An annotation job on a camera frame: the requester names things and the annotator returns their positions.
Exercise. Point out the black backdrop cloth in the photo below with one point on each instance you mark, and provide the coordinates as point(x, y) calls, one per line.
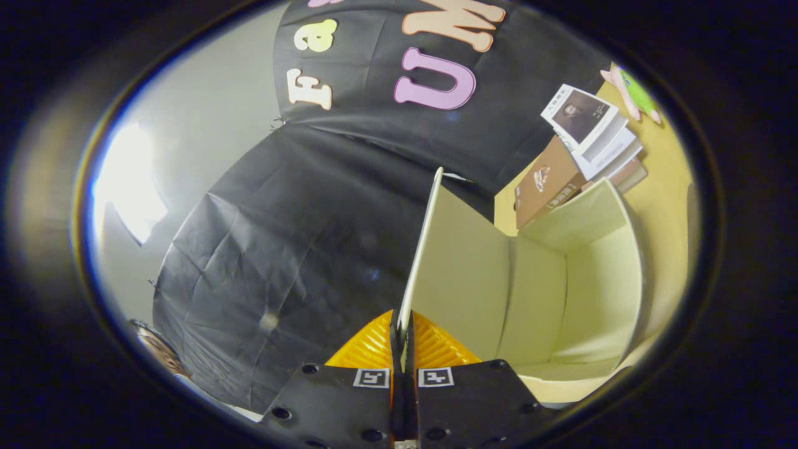
point(280, 249)

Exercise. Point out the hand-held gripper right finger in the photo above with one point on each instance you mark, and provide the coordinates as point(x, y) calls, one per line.
point(474, 399)

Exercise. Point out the ceiling light panel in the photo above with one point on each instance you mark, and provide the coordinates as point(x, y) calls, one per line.
point(128, 181)

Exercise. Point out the brown cover book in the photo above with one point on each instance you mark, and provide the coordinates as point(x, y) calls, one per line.
point(545, 184)

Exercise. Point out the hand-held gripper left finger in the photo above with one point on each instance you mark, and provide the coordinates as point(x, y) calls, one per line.
point(336, 399)

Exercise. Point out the green and pink plush toy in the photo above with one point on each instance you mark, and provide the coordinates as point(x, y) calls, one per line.
point(633, 93)

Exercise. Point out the plain white book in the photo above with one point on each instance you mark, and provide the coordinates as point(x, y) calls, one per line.
point(614, 153)

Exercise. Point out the thin brown book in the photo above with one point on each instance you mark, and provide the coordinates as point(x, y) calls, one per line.
point(631, 176)

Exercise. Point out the grey storage box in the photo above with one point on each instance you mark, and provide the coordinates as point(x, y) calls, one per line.
point(474, 280)

